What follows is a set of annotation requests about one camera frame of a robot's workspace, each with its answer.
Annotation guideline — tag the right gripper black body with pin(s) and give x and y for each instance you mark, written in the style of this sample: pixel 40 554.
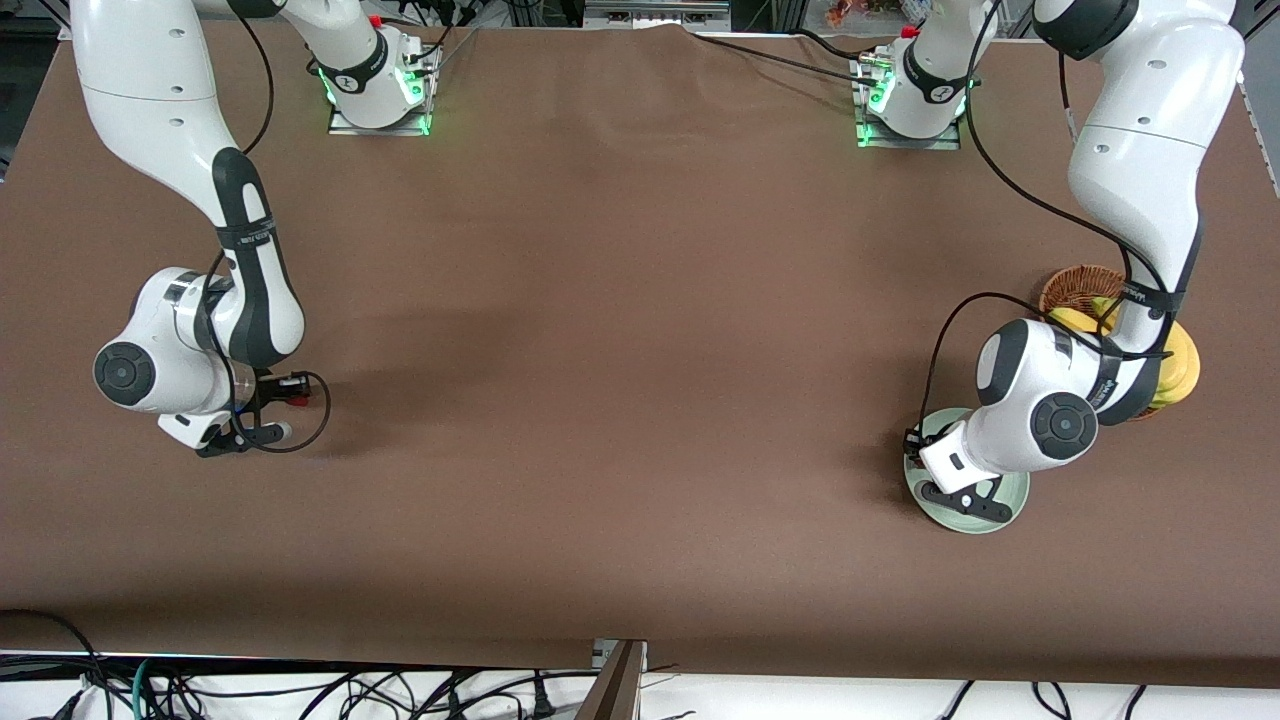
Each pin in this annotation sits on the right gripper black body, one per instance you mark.
pixel 262 385

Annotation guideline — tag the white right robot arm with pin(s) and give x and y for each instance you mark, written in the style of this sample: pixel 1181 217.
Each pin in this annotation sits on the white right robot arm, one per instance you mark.
pixel 150 90

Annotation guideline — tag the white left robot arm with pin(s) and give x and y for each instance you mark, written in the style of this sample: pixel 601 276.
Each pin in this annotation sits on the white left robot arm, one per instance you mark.
pixel 1150 150

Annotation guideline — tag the pale green round plate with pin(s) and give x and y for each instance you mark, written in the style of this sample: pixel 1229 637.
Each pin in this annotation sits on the pale green round plate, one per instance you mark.
pixel 1015 492

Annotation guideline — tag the brown wicker basket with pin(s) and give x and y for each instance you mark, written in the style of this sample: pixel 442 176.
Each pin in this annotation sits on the brown wicker basket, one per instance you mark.
pixel 1080 285

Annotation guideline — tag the yellow banana bunch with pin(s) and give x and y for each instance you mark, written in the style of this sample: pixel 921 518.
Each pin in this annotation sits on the yellow banana bunch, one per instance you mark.
pixel 1185 365

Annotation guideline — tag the brown table cloth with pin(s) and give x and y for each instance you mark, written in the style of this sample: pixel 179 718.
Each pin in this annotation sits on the brown table cloth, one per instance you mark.
pixel 640 300

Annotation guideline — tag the orange red background object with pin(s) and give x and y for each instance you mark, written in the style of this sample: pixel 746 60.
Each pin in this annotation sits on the orange red background object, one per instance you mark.
pixel 845 12

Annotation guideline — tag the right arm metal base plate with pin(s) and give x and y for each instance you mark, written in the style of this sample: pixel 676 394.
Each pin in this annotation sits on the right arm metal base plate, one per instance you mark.
pixel 345 128

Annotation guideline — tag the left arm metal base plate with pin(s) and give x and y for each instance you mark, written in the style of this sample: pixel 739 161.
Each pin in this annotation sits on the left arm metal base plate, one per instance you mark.
pixel 870 140

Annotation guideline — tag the silver metal bracket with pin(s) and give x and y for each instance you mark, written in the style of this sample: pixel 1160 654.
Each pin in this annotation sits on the silver metal bracket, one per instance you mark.
pixel 600 652

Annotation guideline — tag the dark angled frame beam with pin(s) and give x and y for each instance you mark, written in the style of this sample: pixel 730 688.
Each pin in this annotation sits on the dark angled frame beam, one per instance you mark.
pixel 610 690

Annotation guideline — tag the grey metal frame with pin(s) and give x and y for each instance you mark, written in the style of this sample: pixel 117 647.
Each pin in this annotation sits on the grey metal frame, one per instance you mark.
pixel 650 12

